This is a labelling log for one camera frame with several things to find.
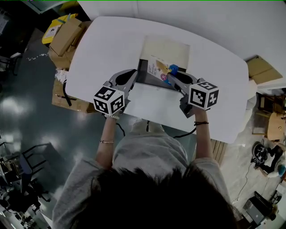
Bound person's grey t-shirt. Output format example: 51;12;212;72
52;131;232;229

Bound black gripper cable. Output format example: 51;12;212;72
114;122;126;137
172;126;198;139

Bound wooden chair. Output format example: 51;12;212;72
254;92;286;135

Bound wooden slatted bench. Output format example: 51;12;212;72
210;138;229;167

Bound person's left forearm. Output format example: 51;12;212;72
95;115;121;170

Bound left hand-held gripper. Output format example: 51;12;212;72
93;68;139;117

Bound yellow lidded bin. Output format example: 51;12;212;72
42;13;79;46

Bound round wooden table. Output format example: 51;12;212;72
266;111;286;142

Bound small open cardboard box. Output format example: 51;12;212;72
49;17;84;57

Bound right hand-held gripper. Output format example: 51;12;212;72
167;72;220;119

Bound black metal chair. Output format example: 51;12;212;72
19;142;54;195

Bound person's light trousers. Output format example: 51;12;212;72
130;118;166;135

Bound crumpled white paper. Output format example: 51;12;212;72
54;68;69;82

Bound flat cardboard box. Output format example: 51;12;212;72
245;55;283;85

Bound grey equipment case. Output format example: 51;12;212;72
243;191;276;227

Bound white gift box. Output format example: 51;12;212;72
131;35;192;114

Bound person's right forearm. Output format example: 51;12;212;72
190;107;215;162

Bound small printed product box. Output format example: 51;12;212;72
147;57;180;86

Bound medium cardboard box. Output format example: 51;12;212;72
47;21;93;70

